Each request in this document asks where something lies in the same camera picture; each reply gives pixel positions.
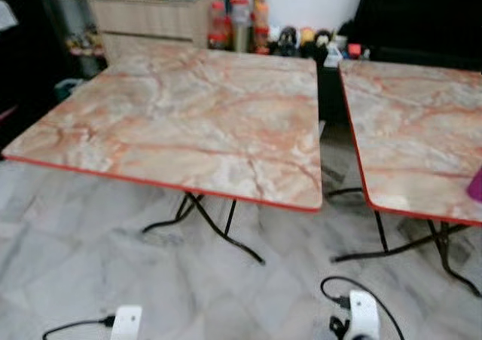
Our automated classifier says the purple plastic cup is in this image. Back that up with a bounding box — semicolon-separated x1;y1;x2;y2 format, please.
466;168;482;204

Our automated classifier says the marble top folding table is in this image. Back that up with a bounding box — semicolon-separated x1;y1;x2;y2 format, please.
0;50;325;265
330;57;482;297

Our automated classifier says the small white box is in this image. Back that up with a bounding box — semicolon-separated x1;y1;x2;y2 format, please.
325;44;343;68

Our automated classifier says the black white toy figurine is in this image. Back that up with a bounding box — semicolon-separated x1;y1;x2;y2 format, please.
276;26;299;57

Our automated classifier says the orange snack jar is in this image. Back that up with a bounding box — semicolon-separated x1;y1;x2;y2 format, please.
252;14;270;54

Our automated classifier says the steel canister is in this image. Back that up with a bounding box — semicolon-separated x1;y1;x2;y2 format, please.
230;14;251;53

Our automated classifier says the black television screen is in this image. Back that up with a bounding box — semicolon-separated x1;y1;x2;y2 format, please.
352;0;482;63

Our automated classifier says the wooden drawer cabinet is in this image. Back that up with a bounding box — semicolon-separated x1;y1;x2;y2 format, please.
87;0;223;58

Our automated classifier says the glass display shelf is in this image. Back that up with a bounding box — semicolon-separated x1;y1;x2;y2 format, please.
34;0;108;78

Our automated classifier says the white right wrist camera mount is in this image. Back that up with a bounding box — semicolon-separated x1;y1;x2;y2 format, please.
348;290;381;340

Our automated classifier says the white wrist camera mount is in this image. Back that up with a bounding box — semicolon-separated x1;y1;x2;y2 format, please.
348;290;381;340
110;305;143;340

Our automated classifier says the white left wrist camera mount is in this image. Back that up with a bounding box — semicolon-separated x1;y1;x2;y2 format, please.
110;305;143;340

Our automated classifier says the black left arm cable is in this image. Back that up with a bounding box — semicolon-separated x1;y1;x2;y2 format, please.
42;315;116;340

